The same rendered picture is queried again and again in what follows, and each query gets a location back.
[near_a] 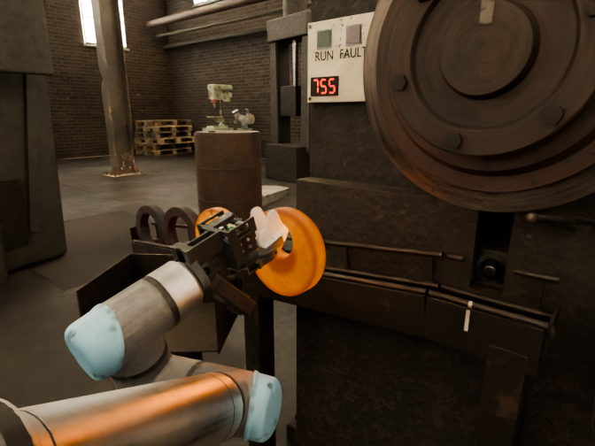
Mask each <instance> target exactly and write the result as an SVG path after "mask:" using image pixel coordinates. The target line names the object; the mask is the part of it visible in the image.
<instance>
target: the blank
mask: <svg viewBox="0 0 595 446"><path fill-rule="evenodd" d="M273 210H276V211H277V213H278V215H279V218H280V220H281V222H282V223H283V225H285V226H286V227H287V228H288V229H289V231H290V234H291V236H292V241H293V247H292V251H291V253H290V254H288V253H286V252H285V251H283V250H281V251H280V253H279V254H278V256H277V257H276V258H275V259H274V260H272V261H271V262H269V263H268V264H266V265H264V266H263V267H262V268H261V269H258V270H257V271H256V274H257V275H258V277H259V278H260V279H261V280H262V282H263V283H264V284H265V285H266V286H267V287H268V288H270V289H271V290H273V291H274V292H275V293H277V294H280V295H283V296H296V295H299V294H301V293H303V292H305V291H307V290H308V289H310V288H312V287H313V286H315V285H316V284H317V282H318V281H319V280H320V278H321V276H322V274H323V272H324V268H325V264H326V251H325V245H324V241H323V239H322V237H321V233H320V231H319V229H318V228H317V226H315V224H314V223H313V221H312V220H311V219H310V218H309V217H308V216H306V215H305V214H304V213H303V212H301V211H299V210H297V209H294V208H290V207H280V208H276V209H273Z"/></svg>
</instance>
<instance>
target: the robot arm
mask: <svg viewBox="0 0 595 446"><path fill-rule="evenodd" d="M217 216H218V218H217V219H215V220H213V221H211V222H210V223H208V224H205V223H206V222H208V221H210V220H211V219H214V218H215V217H217ZM197 230H198V232H199V236H198V237H197V238H195V239H193V240H192V241H190V242H188V243H186V244H183V243H180V242H178V243H176V244H174V245H173V246H171V247H170V249H171V251H172V253H173V256H174V260H173V261H169V262H167V263H166V264H164V265H162V266H161V267H160V268H158V269H156V270H155V271H153V272H152V273H149V274H148V275H146V276H145V277H143V278H142V279H140V280H139V281H137V282H135V283H134V284H132V285H131V286H129V287H127V288H125V289H124V290H122V291H120V292H119V293H118V294H117V295H115V296H113V297H111V298H110V299H108V300H107V301H105V302H103V303H102V304H97V305H96V306H94V307H93V308H92V309H91V311H90V312H88V313H87V314H85V315H84V316H82V317H81V318H79V319H77V320H76V321H75V322H74V323H73V324H71V325H70V326H69V327H68V328H67V329H66V332H65V340H66V345H67V347H68V349H69V350H70V351H71V353H72V354H73V356H74V357H75V359H76V361H77V362H78V363H79V365H80V366H81V367H82V369H83V370H84V371H85V372H86V373H87V374H88V375H89V376H90V377H91V378H92V379H94V380H96V381H102V380H105V379H106V378H107V377H109V376H110V377H111V379H112V382H113V384H114V386H115V388H116V389H117V390H113V391H107V392H103V393H98V394H94V395H88V396H80V397H76V398H70V399H66V400H61V401H56V402H51V403H46V404H38V405H33V406H28V407H23V408H17V407H16V406H14V405H13V404H11V403H10V402H8V401H6V400H3V399H2V398H0V446H219V445H220V444H222V443H224V442H225V441H227V440H229V439H231V438H232V437H238V438H242V439H243V440H244V441H245V442H247V441H253V442H265V441H266V440H268V439H269V438H270V436H271V435H272V433H273V432H274V430H275V427H276V425H277V422H278V419H279V416H280V411H281V407H282V387H281V384H280V382H279V381H278V380H277V379H276V378H275V377H273V376H270V375H266V374H263V373H259V372H258V371H254V372H252V371H247V370H244V369H239V368H234V367H231V366H226V365H218V364H214V363H210V362H205V361H201V360H197V359H193V358H185V357H180V356H175V355H173V354H171V352H170V350H169V348H168V346H167V343H166V339H165V337H164V336H163V335H164V334H165V333H167V332H168V331H169V330H171V329H172V328H173V327H175V326H176V325H177V324H179V323H180V322H182V321H183V320H184V319H186V318H187V317H188V316H189V315H190V314H192V313H193V312H194V311H196V310H197V309H198V308H200V307H201V306H202V304H203V302H205V301H206V300H207V299H208V298H210V297H213V298H214V299H216V300H217V301H219V302H220V303H222V304H224V305H225V306H226V309H228V310H229V311H231V312H232V313H235V314H237V315H240V316H241V315H242V314H243V315H246V316H248V317H249V316H250V314H251V311H252V309H253V307H254V305H255V304H256V303H255V302H254V301H253V300H251V297H250V296H248V295H247V294H245V293H244V292H243V291H240V290H239V289H238V288H236V287H235V286H233V285H232V284H231V283H229V282H228V281H226V280H225V279H224V278H226V279H228V280H231V281H233V280H234V279H235V278H238V279H240V278H241V277H245V276H248V275H250V274H251V273H254V272H256V271H257V270H258V269H261V268H262V267H263V266H264V265H266V264H268V263H269V262H271V261H272V260H274V259H275V258H276V257H277V256H278V254H279V253H280V251H281V249H282V247H283V245H284V242H285V240H286V238H287V235H288V232H289V229H288V228H287V227H286V226H285V225H283V223H282V222H281V220H280V218H279V215H278V213H277V211H276V210H271V211H270V212H269V213H268V214H267V217H266V215H265V214H264V212H263V211H262V209H261V208H260V207H258V206H257V207H254V208H253V209H252V210H251V217H250V218H248V219H247V220H246V221H242V219H239V218H237V217H236V215H235V214H234V213H233V212H226V213H224V211H223V210H221V211H219V212H217V213H215V214H214V215H212V216H211V217H210V218H208V219H206V220H204V221H202V222H200V223H199V224H197ZM257 248H259V249H258V250H257ZM222 277H223V278H222Z"/></svg>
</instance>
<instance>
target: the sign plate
mask: <svg viewBox="0 0 595 446"><path fill-rule="evenodd" d="M374 13H375V12H369V13H363V14H359V15H353V16H348V17H343V18H338V19H329V20H323V21H318V22H314V23H309V24H308V87H307V102H308V103H337V102H366V101H365V95H364V87H363V63H364V54H365V48H366V42H367V34H368V30H369V28H370V24H371V21H372V18H373V16H374ZM357 25H361V32H360V43H354V44H346V28H347V27H351V26H357ZM323 30H330V47H325V48H317V32H318V31H323ZM333 78H334V80H331V79H333ZM321 79H326V80H325V81H321ZM313 80H318V81H319V86H317V81H313ZM328 81H330V85H334V87H335V92H334V87H330V86H329V84H328ZM321 86H326V87H327V92H325V87H324V88H322V87H321ZM317 88H319V92H318V93H317ZM321 92H325V94H322V93H321ZM329 92H334V94H329Z"/></svg>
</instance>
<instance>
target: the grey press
mask: <svg viewBox="0 0 595 446"><path fill-rule="evenodd" d="M45 8H46V0H0V223H1V228H0V235H1V239H2V244H3V248H4V255H5V260H6V264H7V269H8V272H9V271H11V270H14V269H18V268H21V267H24V266H27V265H32V264H36V263H39V262H42V261H45V260H48V259H52V258H57V257H60V256H64V255H65V253H66V252H67V248H66V234H65V226H64V219H63V211H62V203H61V195H60V188H59V180H58V166H57V158H56V151H55V143H54V135H53V127H52V120H51V112H50V98H49V90H48V82H47V76H51V75H53V74H54V72H53V65H52V60H51V54H50V43H49V36H48V31H47V25H46V19H45Z"/></svg>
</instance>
